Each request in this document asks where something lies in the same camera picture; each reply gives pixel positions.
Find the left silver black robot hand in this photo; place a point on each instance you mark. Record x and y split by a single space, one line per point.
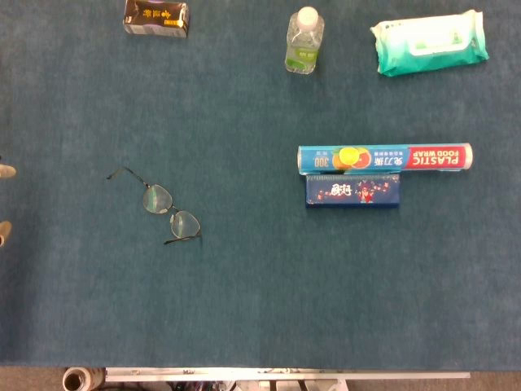
6 171

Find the thin-framed eyeglasses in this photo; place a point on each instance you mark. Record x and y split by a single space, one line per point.
156 199

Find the black box with gold print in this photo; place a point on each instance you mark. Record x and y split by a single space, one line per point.
156 18

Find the brown tape roll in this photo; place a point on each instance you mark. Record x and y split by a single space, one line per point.
93 379

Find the blue felt table cloth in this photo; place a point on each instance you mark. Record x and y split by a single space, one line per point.
260 285

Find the clear water bottle green label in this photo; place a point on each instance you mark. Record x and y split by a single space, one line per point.
303 49

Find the dark blue printed box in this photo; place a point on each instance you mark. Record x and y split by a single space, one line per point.
352 193

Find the plastic wrap roll box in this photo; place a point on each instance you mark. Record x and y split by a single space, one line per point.
386 159

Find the green wet wipes pack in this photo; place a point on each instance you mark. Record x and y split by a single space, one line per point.
431 61

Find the silver metal rail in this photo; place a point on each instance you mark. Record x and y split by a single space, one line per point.
366 375

